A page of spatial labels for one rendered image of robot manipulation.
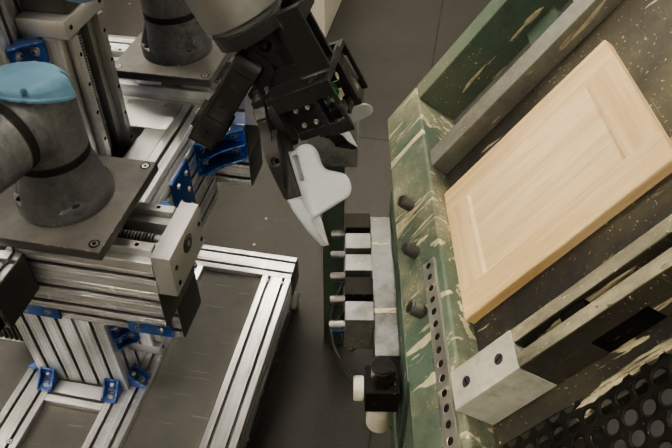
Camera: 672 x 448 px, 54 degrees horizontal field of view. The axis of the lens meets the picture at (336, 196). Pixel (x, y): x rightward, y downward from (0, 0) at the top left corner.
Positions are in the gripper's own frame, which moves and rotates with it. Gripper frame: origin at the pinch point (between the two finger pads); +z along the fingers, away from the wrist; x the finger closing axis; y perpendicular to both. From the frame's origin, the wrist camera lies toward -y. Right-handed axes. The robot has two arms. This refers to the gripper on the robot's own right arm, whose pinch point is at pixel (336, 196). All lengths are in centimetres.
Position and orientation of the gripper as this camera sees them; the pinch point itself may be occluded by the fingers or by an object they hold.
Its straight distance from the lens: 65.9
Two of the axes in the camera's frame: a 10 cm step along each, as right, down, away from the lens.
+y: 8.7, -2.3, -4.4
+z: 4.5, 7.2, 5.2
